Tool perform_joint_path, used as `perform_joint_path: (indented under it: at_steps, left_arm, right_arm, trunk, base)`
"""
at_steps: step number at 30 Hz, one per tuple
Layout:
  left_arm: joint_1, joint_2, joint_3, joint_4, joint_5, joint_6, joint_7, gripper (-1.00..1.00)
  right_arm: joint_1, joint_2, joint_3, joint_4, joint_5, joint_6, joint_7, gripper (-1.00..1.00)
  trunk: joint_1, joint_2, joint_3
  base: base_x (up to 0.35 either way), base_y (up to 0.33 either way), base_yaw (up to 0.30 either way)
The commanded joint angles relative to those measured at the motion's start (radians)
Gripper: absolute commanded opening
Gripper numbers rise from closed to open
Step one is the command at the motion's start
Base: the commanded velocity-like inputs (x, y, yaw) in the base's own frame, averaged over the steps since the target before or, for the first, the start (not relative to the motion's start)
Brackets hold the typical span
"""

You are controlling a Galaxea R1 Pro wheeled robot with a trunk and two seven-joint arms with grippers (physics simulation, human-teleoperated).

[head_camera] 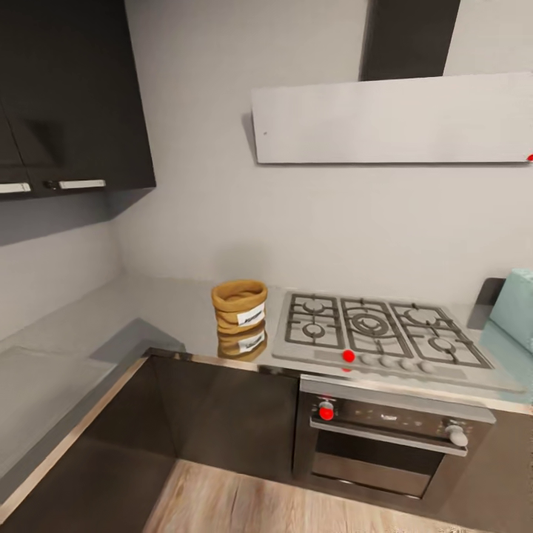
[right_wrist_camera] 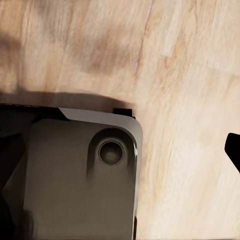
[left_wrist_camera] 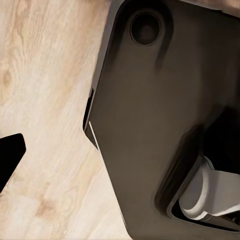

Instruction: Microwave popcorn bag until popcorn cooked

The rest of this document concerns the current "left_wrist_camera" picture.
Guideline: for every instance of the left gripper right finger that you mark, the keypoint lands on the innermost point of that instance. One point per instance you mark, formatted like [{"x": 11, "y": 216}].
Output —
[{"x": 232, "y": 149}]

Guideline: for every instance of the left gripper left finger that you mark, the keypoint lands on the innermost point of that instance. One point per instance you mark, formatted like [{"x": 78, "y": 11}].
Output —
[{"x": 12, "y": 149}]

